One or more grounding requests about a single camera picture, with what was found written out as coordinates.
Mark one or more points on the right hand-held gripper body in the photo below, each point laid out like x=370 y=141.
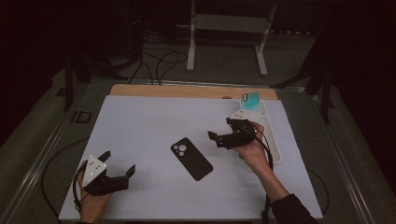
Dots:
x=239 y=137

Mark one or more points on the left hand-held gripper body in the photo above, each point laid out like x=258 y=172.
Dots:
x=99 y=183

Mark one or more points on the blue gradient phone case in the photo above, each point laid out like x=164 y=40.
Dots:
x=252 y=102

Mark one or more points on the black phone case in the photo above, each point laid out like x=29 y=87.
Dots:
x=193 y=161

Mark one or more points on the white plastic storage bin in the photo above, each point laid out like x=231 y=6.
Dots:
x=274 y=140

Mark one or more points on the person's right hand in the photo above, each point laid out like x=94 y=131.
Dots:
x=255 y=154

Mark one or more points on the person's left hand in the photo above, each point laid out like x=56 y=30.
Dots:
x=91 y=208

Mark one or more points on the white table board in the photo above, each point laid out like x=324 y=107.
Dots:
x=140 y=130

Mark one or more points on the black tripod stand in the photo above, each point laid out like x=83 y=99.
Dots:
x=69 y=90
x=325 y=99

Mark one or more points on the white metal stand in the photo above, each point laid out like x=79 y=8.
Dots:
x=230 y=23

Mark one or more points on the metal floor rail frame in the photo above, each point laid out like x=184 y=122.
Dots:
x=31 y=183

